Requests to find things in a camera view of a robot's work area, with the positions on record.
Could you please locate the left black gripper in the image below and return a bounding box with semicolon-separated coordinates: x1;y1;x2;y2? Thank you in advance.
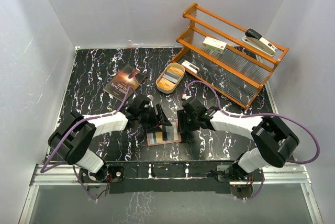
138;104;171;133

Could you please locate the gold magnetic stripe card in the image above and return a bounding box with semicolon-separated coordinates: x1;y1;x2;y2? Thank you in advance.
149;132;164;144

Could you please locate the pink leather card holder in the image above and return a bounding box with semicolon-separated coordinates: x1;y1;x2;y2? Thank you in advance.
147;122;181;146

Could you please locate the beige oval card tray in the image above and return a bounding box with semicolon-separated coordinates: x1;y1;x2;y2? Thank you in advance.
156;63;185;94

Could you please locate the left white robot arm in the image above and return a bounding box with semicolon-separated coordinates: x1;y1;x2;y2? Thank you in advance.
48;95;173;182

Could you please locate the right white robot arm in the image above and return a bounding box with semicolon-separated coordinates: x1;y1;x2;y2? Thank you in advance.
177;96;299;181

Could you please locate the orange card in tray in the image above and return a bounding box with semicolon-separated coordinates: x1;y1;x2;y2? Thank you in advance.
158;78;175;91

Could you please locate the small white black device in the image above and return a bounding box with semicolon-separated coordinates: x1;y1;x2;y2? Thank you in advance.
182;60;199;74

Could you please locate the dark paperback book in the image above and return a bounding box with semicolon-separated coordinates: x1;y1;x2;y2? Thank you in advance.
103;64;147;101

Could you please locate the orange wooden shelf rack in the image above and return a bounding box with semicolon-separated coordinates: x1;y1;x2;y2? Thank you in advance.
172;3;289;109

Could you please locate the white staples box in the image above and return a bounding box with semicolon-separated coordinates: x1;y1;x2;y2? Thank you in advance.
202;37;227;54

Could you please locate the black beige stapler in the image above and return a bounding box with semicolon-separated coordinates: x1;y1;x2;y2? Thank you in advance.
242;28;278;57

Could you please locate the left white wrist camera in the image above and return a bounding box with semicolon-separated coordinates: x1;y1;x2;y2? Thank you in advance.
146;95;153;108

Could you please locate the black front mounting rail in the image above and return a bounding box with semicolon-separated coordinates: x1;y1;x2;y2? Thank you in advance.
79;161;262;194

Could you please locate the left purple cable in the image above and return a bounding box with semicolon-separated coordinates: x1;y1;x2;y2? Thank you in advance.
40;85;139;200

